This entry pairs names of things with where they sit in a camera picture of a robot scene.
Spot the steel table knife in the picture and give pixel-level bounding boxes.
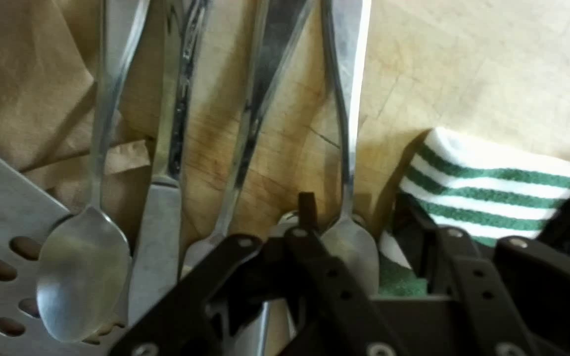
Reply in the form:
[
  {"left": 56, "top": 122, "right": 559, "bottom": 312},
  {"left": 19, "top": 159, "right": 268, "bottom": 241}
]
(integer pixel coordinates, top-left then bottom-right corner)
[{"left": 124, "top": 0, "right": 211, "bottom": 326}]

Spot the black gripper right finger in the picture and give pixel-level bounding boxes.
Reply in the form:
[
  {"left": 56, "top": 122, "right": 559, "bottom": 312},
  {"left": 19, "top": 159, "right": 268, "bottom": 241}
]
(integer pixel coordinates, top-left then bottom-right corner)
[{"left": 391, "top": 191, "right": 570, "bottom": 356}]

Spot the steel fork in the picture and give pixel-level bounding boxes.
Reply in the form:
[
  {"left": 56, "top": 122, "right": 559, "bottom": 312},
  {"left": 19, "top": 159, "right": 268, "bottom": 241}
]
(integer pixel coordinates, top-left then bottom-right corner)
[{"left": 177, "top": 0, "right": 318, "bottom": 282}]

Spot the blue plastic ladle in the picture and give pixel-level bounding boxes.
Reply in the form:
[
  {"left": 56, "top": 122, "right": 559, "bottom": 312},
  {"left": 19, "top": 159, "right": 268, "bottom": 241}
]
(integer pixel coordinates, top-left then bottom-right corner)
[{"left": 0, "top": 0, "right": 155, "bottom": 223}]

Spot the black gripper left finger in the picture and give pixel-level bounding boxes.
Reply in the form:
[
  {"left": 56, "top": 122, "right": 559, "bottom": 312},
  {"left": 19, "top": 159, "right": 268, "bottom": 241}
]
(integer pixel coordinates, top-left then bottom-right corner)
[{"left": 106, "top": 189, "right": 399, "bottom": 356}]

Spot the plain steel spoon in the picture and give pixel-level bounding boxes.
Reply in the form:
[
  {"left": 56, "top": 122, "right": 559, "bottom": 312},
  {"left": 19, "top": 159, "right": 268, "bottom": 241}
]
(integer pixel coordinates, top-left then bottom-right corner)
[
  {"left": 316, "top": 0, "right": 383, "bottom": 300},
  {"left": 33, "top": 0, "right": 151, "bottom": 343}
]

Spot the green striped white towel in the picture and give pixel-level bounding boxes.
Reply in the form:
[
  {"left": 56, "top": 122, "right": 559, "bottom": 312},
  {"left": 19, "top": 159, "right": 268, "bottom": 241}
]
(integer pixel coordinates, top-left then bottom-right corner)
[{"left": 375, "top": 124, "right": 570, "bottom": 300}]

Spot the grey slotted spatula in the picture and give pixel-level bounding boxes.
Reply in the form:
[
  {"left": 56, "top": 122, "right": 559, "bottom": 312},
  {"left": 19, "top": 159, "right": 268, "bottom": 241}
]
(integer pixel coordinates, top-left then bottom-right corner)
[{"left": 0, "top": 134, "right": 132, "bottom": 356}]

